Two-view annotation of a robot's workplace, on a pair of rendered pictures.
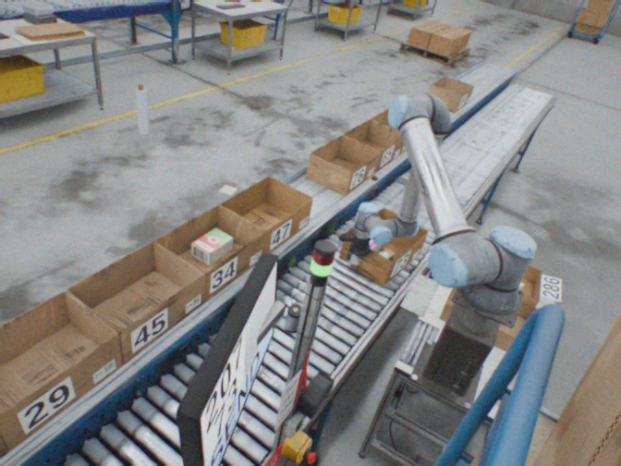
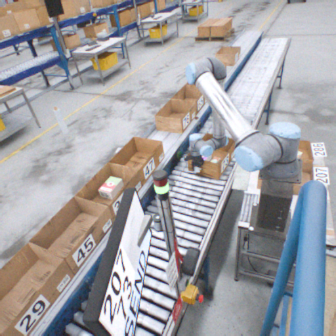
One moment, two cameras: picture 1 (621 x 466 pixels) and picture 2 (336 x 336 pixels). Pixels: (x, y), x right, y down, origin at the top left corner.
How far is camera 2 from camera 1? 0.23 m
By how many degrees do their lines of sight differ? 3
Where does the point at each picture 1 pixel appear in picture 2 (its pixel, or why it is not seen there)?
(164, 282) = (88, 217)
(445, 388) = (272, 230)
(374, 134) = (189, 92)
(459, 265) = (254, 156)
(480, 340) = (283, 196)
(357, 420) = (228, 259)
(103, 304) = (56, 241)
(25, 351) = (16, 284)
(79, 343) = (46, 270)
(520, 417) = (307, 315)
